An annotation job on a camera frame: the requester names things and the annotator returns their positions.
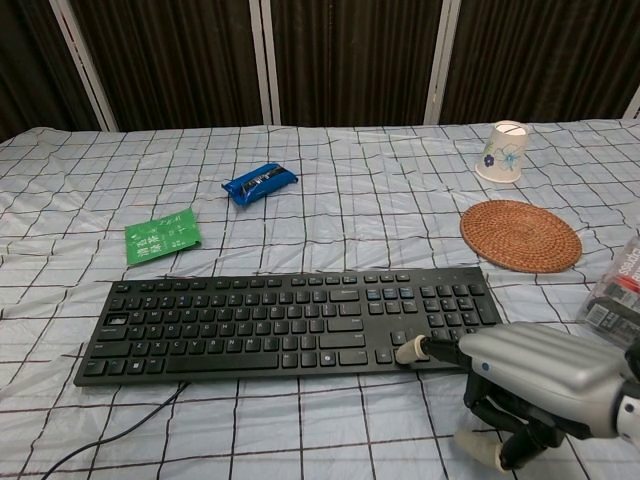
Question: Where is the blue snack packet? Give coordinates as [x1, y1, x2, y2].
[221, 162, 300, 206]

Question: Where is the black keyboard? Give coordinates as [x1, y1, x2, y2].
[73, 267, 501, 389]

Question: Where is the dark ribbed partition panel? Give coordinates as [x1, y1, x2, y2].
[267, 0, 446, 129]
[438, 0, 640, 125]
[67, 0, 269, 132]
[0, 0, 109, 144]

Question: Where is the light blue checked tablecloth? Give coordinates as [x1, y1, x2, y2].
[0, 118, 640, 480]

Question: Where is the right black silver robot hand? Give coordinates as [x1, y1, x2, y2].
[393, 322, 629, 471]

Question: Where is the clear box with red contents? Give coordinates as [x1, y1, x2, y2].
[574, 234, 640, 349]

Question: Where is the round woven brown coaster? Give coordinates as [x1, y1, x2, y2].
[459, 199, 584, 274]

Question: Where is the black keyboard cable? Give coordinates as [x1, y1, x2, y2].
[42, 381, 192, 480]

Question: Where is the green tea packet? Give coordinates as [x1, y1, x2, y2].
[124, 208, 202, 266]

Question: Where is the white floral paper cup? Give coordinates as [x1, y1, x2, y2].
[474, 119, 531, 184]

